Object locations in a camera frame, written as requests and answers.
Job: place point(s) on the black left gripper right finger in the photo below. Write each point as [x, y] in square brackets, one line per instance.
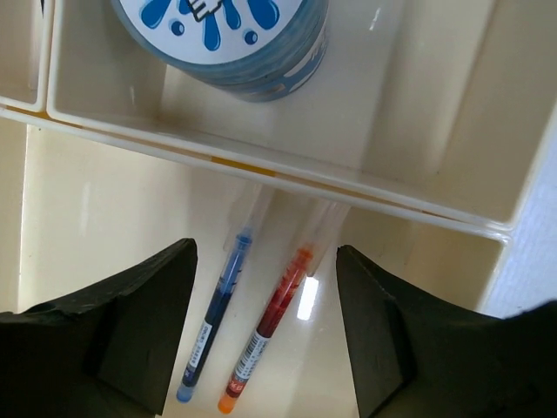
[413, 354]

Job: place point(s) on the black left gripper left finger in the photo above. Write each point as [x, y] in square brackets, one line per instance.
[106, 350]

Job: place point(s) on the blue gel pen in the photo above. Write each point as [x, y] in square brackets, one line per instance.
[238, 251]

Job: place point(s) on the red-orange gel pen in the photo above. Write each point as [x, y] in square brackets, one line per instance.
[324, 220]

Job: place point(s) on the blue tape roll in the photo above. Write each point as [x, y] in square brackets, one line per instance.
[258, 51]

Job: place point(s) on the cream compartment tray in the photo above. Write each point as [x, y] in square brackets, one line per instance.
[430, 119]

